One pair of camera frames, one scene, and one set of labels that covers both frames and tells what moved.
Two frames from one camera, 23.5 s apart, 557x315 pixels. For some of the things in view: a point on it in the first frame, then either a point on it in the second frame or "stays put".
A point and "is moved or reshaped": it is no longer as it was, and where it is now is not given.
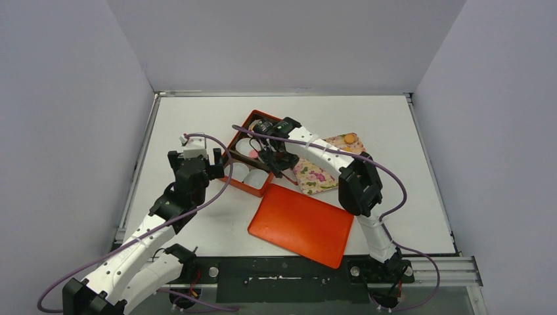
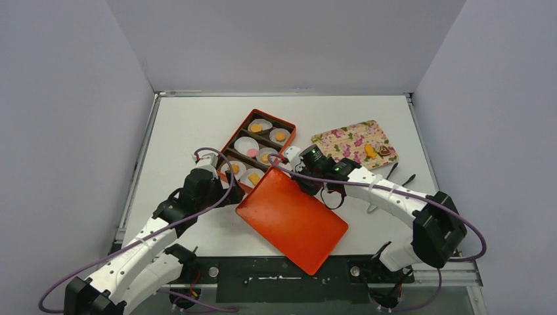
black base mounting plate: x=268 y=279 stays put
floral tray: x=312 y=177 is moved or reshaped
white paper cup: x=245 y=145 stays put
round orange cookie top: x=349 y=138 is moved or reshaped
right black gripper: x=276 y=157 to x=309 y=186
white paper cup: x=240 y=171 stays put
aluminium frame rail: x=159 y=94 stays put
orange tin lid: x=301 y=224 is moved or reshaped
